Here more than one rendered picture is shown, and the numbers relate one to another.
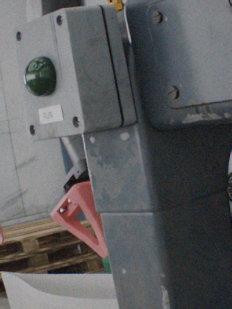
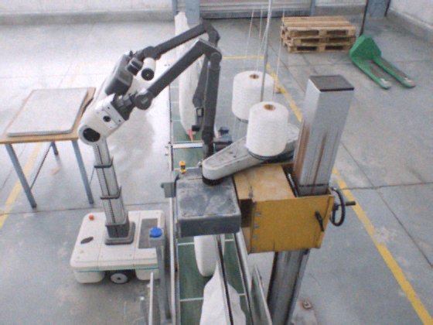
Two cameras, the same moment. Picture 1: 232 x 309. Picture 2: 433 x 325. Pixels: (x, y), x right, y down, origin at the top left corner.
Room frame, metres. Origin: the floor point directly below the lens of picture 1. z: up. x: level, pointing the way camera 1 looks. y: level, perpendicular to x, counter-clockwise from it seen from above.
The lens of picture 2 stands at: (-0.28, -0.70, 2.25)
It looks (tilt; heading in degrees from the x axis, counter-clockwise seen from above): 37 degrees down; 30
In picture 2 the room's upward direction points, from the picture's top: straight up
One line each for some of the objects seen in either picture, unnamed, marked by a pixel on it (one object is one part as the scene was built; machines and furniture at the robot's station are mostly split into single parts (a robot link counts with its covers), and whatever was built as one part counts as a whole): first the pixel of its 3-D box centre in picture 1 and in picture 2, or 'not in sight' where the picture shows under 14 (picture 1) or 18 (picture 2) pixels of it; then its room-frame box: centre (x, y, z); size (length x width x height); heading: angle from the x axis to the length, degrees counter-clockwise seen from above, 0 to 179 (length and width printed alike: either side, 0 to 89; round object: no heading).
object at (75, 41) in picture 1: (70, 71); (168, 184); (0.60, 0.02, 1.29); 0.08 x 0.05 x 0.09; 36
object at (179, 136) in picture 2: not in sight; (187, 96); (2.94, 1.50, 0.34); 2.21 x 0.39 x 0.09; 36
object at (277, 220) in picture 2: not in sight; (282, 206); (0.83, -0.42, 1.18); 0.34 x 0.25 x 0.31; 126
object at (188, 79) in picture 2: not in sight; (189, 91); (2.35, 1.08, 0.74); 0.47 x 0.22 x 0.72; 34
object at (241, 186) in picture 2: not in sight; (239, 195); (0.72, -0.26, 1.26); 0.22 x 0.05 x 0.16; 36
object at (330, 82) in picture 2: not in sight; (331, 82); (0.88, -0.49, 1.76); 0.12 x 0.11 x 0.01; 126
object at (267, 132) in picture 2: not in sight; (267, 127); (0.74, -0.34, 1.61); 0.15 x 0.14 x 0.17; 36
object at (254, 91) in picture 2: not in sight; (252, 95); (0.94, -0.19, 1.61); 0.17 x 0.17 x 0.17
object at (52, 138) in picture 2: not in sight; (63, 145); (1.40, 1.92, 0.38); 0.95 x 0.62 x 0.75; 36
